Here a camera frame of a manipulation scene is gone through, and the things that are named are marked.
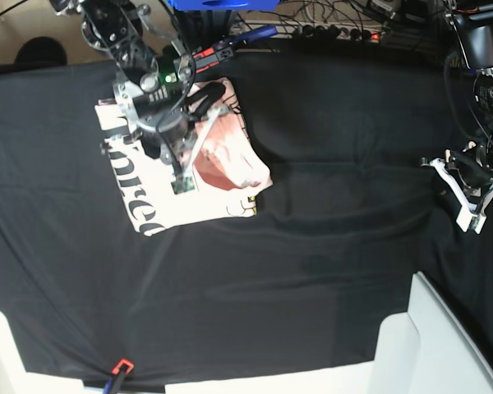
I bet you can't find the blue box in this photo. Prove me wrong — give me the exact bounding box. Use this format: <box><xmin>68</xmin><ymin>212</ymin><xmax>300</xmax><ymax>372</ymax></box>
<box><xmin>168</xmin><ymin>0</ymin><xmax>279</xmax><ymax>11</ymax></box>

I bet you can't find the orange black clamp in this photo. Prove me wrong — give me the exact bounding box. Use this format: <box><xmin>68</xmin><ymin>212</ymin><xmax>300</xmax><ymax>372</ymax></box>
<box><xmin>193</xmin><ymin>25</ymin><xmax>278</xmax><ymax>74</ymax></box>

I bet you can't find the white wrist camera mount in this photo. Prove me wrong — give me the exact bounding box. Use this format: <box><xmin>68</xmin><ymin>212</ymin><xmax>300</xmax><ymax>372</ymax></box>
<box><xmin>456</xmin><ymin>208</ymin><xmax>486</xmax><ymax>234</ymax></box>

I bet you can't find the black table cloth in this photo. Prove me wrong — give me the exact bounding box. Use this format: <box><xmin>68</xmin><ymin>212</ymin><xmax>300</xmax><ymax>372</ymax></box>
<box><xmin>0</xmin><ymin>53</ymin><xmax>493</xmax><ymax>389</ymax></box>

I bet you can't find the metal black gripper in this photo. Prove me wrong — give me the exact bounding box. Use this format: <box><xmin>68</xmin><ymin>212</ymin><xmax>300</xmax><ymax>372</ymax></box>
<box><xmin>136</xmin><ymin>81</ymin><xmax>225</xmax><ymax>181</ymax></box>

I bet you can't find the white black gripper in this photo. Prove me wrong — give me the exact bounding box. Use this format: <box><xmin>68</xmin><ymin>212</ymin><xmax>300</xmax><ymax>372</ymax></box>
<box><xmin>420</xmin><ymin>147</ymin><xmax>493</xmax><ymax>213</ymax></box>

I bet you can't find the pink T-shirt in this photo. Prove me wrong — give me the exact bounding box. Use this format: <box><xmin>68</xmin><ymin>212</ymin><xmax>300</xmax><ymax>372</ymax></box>
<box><xmin>95</xmin><ymin>77</ymin><xmax>272</xmax><ymax>236</ymax></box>

